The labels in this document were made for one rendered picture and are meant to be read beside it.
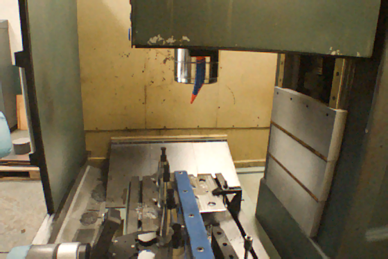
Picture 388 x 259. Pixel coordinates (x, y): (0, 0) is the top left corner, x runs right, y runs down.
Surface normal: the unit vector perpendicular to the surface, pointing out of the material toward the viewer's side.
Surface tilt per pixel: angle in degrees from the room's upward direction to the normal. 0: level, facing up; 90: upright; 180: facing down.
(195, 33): 90
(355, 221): 90
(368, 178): 90
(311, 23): 90
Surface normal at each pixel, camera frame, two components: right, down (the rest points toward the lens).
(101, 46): 0.16, 0.31
